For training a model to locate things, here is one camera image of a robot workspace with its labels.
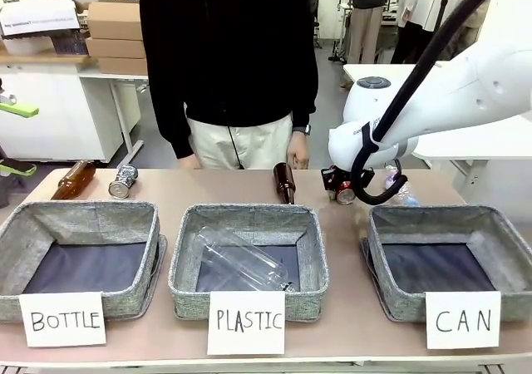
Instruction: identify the white cabinet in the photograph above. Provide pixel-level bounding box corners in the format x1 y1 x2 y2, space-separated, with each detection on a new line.
0 61 143 164

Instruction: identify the crushed silver can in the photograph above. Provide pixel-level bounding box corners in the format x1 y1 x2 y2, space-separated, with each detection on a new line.
107 164 140 201

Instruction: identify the white paper label BOTTLE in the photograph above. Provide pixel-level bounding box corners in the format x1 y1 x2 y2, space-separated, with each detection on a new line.
18 291 108 347

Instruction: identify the person in black sweater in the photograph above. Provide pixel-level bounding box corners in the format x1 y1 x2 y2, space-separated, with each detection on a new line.
139 0 321 171

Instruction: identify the red drink can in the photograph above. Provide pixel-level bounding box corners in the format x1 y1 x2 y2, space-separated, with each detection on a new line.
335 180 357 206

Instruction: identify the bystander in beige trousers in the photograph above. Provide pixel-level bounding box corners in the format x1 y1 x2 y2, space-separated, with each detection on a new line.
347 0 406 66

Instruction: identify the black cable strap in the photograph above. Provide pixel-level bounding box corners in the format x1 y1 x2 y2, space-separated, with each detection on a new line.
360 122 381 152

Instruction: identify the white desk with legs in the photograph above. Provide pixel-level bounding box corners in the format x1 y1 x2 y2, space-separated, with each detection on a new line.
78 71 151 158

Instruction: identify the grey basket labelled bottle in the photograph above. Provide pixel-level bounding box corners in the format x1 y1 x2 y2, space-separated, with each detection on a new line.
0 199 168 324

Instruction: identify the grey basket labelled can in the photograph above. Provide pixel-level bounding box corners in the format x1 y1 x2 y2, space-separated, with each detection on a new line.
360 204 532 323

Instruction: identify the bystander in white coat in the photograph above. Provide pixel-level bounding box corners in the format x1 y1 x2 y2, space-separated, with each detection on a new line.
390 0 452 66

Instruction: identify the black earphone cable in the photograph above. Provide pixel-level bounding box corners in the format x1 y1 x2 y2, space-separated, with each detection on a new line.
200 0 244 170

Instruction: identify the grey basket labelled plastic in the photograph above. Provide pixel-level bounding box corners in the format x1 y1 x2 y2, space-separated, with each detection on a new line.
167 203 330 321

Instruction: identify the flat cardboard box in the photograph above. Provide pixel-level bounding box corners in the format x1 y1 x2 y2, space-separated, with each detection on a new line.
84 37 147 60
96 57 149 76

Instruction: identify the white paper label CAN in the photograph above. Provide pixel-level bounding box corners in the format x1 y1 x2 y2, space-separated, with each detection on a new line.
424 291 502 351

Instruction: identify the crushed clear plastic bottle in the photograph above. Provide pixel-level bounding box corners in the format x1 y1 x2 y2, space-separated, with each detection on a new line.
383 165 421 208

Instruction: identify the large cardboard box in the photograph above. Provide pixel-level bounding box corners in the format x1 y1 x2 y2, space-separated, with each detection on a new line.
86 0 145 42

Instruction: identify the white printed sign box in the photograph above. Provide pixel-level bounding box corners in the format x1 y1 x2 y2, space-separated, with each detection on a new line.
0 0 81 39

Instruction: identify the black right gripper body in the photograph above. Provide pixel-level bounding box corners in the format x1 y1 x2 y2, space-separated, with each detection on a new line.
319 165 375 193

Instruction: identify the brown glass bottle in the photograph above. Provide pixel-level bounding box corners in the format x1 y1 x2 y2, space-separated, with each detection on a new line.
272 162 298 206
50 160 98 201

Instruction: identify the white paper label PLASTIC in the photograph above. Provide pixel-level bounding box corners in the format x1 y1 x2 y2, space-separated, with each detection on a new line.
206 290 288 357

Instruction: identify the person's left hand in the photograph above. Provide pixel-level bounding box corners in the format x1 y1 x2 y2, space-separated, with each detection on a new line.
286 131 311 170

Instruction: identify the black corrugated cable hose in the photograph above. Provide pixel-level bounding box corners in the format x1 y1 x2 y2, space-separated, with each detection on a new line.
350 0 513 206

